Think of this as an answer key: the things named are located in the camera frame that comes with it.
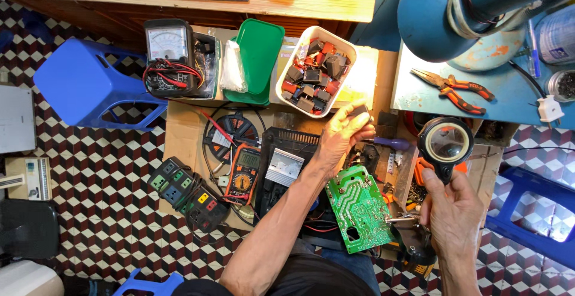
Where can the blue pen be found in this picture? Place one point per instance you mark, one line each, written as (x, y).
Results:
(533, 49)

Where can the green circuit board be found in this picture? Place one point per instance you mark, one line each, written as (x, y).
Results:
(359, 206)

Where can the grey flat device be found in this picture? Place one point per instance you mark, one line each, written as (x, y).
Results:
(15, 118)

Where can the black round fan rotor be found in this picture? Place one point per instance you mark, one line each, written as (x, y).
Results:
(238, 127)

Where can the person's right hand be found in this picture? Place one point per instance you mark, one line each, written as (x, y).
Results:
(456, 219)

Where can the heap of red grey relays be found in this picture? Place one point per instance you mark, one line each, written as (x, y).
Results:
(314, 78)

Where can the red and black test leads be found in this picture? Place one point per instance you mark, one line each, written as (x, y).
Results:
(170, 77)

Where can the blue plastic stool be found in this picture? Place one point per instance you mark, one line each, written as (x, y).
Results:
(507, 224)
(76, 80)
(152, 285)

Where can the clear plastic parts box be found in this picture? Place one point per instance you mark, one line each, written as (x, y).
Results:
(209, 62)

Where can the orange plastic tool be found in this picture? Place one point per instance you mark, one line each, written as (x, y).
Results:
(421, 170)

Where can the person's left fingers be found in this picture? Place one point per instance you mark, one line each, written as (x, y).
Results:
(359, 131)

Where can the white power plug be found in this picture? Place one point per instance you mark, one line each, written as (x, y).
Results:
(550, 108)

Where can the clear bag of white ties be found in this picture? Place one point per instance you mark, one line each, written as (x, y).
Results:
(232, 69)

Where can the green plastic lid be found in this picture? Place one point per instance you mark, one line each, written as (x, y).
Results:
(258, 58)

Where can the small dark grey relay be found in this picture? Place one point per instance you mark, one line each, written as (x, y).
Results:
(362, 111)

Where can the orange digital multimeter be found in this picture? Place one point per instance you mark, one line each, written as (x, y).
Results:
(243, 174)

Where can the beige box with white part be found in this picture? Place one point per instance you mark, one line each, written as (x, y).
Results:
(31, 177)

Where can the glass jar of screws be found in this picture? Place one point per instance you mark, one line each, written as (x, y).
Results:
(564, 85)

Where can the black square component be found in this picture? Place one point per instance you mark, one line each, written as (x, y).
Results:
(369, 157)

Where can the white rounded appliance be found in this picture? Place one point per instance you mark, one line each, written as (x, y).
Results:
(27, 280)

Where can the black plastic device casing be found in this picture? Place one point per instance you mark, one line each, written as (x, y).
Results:
(292, 136)

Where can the red test probe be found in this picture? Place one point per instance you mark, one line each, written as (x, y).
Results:
(215, 125)

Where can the blue desk lamp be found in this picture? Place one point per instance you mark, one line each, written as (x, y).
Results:
(426, 13)

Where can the black analog multimeter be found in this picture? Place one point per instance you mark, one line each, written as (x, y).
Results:
(167, 42)

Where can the white spray can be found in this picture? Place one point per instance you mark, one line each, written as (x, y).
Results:
(559, 35)

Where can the wooden box of tools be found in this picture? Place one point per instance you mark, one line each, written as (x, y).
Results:
(487, 161)

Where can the person's black shirt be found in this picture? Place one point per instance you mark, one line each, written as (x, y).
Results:
(314, 278)

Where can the person's left hand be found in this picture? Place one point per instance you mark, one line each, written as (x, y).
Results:
(341, 136)

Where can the white plastic tub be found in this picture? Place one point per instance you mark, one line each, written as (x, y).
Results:
(287, 94)

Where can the black power strip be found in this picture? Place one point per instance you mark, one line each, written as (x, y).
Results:
(188, 195)

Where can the black magnifying glass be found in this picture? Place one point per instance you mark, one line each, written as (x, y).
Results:
(444, 143)

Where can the aluminium heat sink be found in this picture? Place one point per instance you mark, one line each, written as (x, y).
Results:
(284, 166)

